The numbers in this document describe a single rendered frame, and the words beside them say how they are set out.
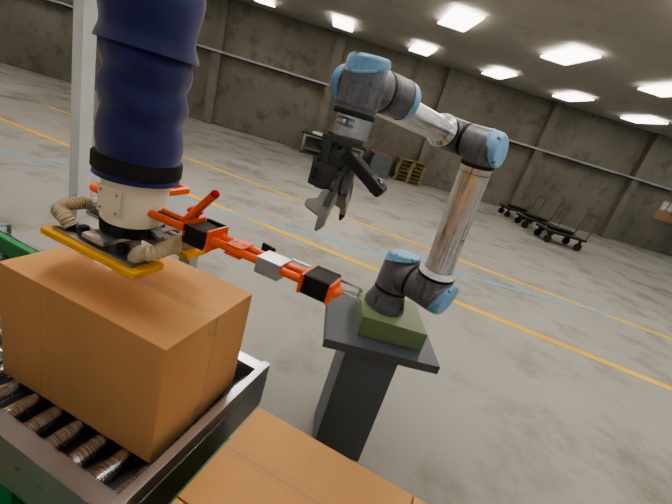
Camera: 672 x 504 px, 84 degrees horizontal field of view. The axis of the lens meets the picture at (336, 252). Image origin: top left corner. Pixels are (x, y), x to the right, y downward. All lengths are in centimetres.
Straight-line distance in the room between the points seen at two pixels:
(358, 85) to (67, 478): 115
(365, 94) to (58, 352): 109
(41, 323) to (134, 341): 35
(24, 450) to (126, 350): 36
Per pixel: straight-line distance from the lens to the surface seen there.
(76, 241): 121
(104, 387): 127
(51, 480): 129
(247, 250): 100
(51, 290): 127
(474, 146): 138
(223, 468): 132
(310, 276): 88
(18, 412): 152
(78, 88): 409
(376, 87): 81
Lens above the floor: 159
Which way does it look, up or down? 20 degrees down
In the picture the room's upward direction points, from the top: 17 degrees clockwise
